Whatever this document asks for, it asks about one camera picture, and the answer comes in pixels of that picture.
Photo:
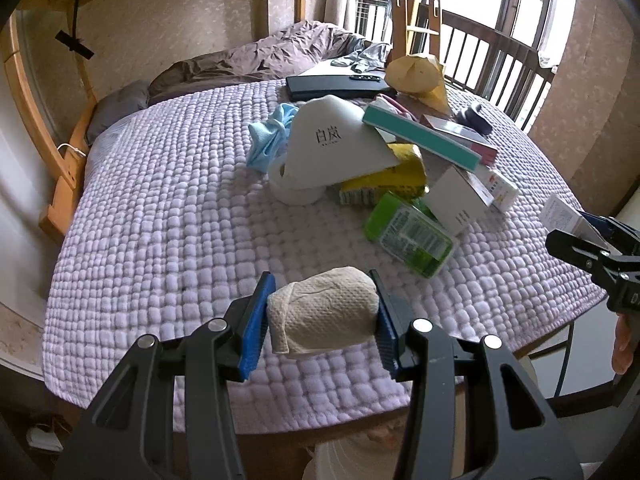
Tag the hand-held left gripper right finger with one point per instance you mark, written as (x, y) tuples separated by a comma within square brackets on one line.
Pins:
[(385, 330)]

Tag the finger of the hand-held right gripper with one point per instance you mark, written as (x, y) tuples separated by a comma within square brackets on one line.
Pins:
[(575, 247), (622, 237)]

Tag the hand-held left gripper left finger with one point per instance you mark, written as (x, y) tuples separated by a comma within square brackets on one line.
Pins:
[(257, 325)]

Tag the small white box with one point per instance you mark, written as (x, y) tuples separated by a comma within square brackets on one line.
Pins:
[(560, 212)]

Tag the white plastic bin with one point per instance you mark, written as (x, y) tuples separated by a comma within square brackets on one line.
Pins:
[(350, 460)]

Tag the person's right hand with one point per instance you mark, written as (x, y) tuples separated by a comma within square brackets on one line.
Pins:
[(627, 342)]

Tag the white box with red print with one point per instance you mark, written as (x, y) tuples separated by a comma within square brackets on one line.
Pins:
[(500, 187)]

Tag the lavender quilted blanket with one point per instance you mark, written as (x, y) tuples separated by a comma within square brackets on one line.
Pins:
[(175, 235)]

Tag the white carton box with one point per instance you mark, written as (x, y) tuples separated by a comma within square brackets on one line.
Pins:
[(455, 200)]

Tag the yellow snack packet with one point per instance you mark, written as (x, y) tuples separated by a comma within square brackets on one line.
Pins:
[(395, 175)]

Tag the dark red flat box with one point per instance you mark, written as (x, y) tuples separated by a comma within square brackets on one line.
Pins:
[(460, 132)]

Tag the dark purple cloth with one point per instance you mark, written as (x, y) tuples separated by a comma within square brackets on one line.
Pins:
[(475, 115)]

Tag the long teal box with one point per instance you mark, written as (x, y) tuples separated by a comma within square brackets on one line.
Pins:
[(425, 137)]

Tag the light blue cloth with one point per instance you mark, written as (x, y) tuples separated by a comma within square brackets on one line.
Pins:
[(267, 135)]

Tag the white paper bag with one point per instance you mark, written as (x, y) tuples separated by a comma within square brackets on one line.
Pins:
[(330, 145)]

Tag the pink cloth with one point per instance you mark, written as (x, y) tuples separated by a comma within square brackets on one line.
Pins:
[(395, 105)]

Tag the yellow paper bag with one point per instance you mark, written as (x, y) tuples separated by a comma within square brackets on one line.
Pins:
[(412, 75)]

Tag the black flat box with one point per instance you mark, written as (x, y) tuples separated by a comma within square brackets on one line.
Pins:
[(325, 86)]

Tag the black remote control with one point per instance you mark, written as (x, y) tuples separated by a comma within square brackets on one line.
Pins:
[(364, 78)]

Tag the grey pillow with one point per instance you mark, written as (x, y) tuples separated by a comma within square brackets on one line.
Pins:
[(117, 110)]

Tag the brown duvet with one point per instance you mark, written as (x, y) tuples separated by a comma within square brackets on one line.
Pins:
[(250, 55)]

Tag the grey-blue clothing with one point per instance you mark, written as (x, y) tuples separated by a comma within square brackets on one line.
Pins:
[(370, 54)]

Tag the wooden ladder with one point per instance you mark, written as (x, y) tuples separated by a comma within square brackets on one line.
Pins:
[(400, 20)]

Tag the white drying rack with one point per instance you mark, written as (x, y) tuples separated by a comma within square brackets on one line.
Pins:
[(372, 12)]

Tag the black metal frame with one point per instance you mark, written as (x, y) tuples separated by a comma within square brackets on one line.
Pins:
[(566, 360)]

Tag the wooden bed frame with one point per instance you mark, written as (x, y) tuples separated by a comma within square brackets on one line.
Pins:
[(67, 185)]

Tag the black wall-mounted device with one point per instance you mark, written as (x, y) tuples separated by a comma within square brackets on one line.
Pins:
[(75, 45)]

